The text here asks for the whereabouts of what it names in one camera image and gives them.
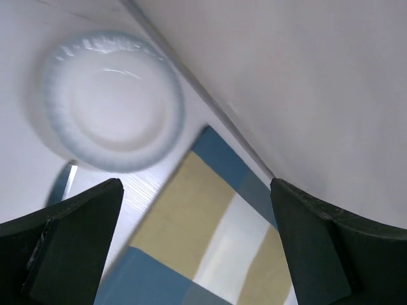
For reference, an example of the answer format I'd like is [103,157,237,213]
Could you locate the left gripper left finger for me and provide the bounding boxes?
[1,179,123,304]

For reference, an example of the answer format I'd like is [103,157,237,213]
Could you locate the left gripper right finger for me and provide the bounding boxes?
[271,179,406,304]

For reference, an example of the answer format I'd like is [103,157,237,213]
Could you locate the silver knife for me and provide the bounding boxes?
[45,160,78,207]

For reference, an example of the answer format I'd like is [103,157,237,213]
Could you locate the blue beige cloth placemat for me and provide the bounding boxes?
[95,127,297,305]

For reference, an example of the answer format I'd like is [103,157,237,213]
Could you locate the white blue-rimmed plate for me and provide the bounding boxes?
[41,30,186,173]

